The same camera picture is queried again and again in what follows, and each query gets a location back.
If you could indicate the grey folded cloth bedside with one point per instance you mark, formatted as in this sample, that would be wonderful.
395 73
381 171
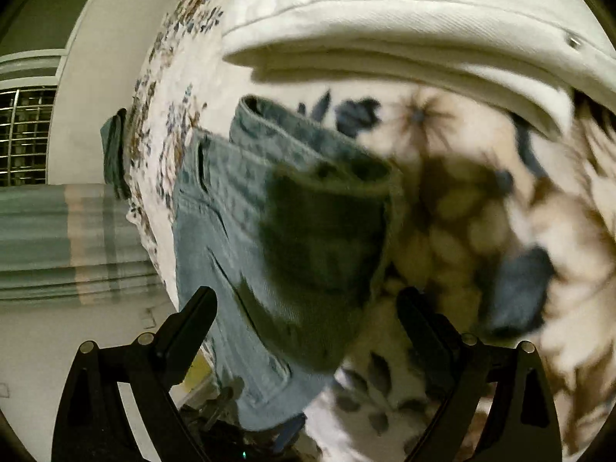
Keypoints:
112 135

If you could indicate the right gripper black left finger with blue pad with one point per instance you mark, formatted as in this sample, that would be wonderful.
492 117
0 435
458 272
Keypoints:
91 423

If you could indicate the blue denim ripped shorts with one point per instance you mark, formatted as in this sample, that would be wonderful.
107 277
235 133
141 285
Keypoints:
289 223

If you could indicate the green striped curtain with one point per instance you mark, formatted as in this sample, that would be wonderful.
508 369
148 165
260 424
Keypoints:
71 245

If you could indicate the folded white pants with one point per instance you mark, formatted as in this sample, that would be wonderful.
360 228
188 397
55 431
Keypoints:
527 56

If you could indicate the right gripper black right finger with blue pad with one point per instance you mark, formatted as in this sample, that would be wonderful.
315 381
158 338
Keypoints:
522 423

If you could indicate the floral bed blanket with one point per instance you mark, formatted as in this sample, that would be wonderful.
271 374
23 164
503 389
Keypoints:
509 232

